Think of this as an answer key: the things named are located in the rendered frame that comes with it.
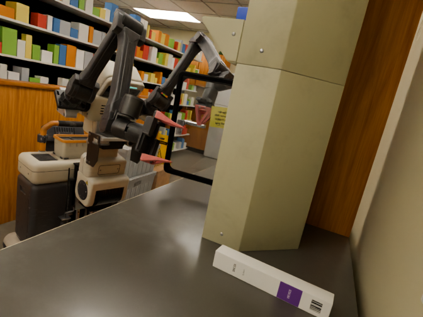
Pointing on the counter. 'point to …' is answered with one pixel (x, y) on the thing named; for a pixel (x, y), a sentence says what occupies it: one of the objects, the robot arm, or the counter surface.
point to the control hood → (226, 35)
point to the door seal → (174, 121)
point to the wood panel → (363, 112)
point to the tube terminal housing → (280, 119)
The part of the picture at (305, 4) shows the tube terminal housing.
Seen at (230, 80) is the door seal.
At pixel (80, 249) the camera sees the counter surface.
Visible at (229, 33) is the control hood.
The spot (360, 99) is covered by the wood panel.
